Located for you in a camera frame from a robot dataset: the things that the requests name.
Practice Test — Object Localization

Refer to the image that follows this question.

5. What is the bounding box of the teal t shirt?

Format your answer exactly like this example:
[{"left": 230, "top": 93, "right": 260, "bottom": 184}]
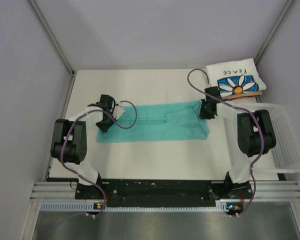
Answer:
[{"left": 96, "top": 101, "right": 210, "bottom": 144}]

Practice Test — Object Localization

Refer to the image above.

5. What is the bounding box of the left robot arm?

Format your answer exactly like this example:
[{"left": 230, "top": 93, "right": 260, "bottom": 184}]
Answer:
[{"left": 50, "top": 94, "right": 125, "bottom": 199}]

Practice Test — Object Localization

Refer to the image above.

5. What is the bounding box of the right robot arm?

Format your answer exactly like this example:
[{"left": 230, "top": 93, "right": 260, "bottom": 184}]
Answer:
[{"left": 199, "top": 86, "right": 277, "bottom": 198}]

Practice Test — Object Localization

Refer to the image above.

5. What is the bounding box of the folded red t shirt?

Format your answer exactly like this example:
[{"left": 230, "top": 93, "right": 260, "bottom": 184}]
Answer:
[{"left": 222, "top": 91, "right": 263, "bottom": 101}]

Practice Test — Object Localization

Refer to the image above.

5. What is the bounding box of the folded white daisy t shirt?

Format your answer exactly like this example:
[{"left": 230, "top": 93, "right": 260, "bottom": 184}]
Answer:
[{"left": 205, "top": 58, "right": 267, "bottom": 98}]

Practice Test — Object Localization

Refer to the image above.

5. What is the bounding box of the white plastic basket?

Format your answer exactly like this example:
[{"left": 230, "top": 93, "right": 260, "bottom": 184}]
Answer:
[{"left": 240, "top": 103, "right": 300, "bottom": 174}]

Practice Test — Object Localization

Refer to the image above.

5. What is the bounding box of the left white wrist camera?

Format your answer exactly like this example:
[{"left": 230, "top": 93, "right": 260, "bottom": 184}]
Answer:
[{"left": 112, "top": 104, "right": 126, "bottom": 120}]

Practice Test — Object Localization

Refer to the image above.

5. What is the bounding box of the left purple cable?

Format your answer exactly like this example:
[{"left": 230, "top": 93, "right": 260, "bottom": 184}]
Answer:
[{"left": 60, "top": 100, "right": 138, "bottom": 216}]

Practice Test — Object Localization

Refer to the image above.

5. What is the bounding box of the purple cable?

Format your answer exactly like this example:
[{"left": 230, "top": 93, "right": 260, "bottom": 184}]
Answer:
[
  {"left": 187, "top": 68, "right": 264, "bottom": 216},
  {"left": 60, "top": 100, "right": 138, "bottom": 216}
]

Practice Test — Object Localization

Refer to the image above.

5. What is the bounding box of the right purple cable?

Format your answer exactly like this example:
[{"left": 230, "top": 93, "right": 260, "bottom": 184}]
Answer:
[{"left": 187, "top": 68, "right": 264, "bottom": 216}]

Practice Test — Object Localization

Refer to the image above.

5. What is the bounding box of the left aluminium frame post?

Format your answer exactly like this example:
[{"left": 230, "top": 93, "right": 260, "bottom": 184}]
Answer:
[{"left": 27, "top": 0, "right": 76, "bottom": 77}]

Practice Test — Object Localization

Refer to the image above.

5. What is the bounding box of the aluminium frame post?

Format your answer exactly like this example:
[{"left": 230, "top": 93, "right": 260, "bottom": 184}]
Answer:
[
  {"left": 254, "top": 0, "right": 297, "bottom": 66},
  {"left": 27, "top": 0, "right": 76, "bottom": 77}
]

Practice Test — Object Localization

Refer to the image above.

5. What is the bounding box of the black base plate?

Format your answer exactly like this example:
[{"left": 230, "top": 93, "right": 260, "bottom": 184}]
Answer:
[{"left": 75, "top": 178, "right": 253, "bottom": 207}]

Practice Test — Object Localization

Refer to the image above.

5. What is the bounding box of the light blue cable duct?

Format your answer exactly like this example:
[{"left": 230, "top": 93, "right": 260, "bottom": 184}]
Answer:
[{"left": 40, "top": 201, "right": 242, "bottom": 213}]

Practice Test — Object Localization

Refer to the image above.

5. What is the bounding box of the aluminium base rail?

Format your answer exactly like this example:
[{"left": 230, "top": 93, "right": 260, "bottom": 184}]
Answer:
[{"left": 30, "top": 180, "right": 300, "bottom": 202}]

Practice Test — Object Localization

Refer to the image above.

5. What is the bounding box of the right aluminium frame post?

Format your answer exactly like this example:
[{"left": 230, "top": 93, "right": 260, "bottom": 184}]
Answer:
[{"left": 254, "top": 0, "right": 297, "bottom": 66}]

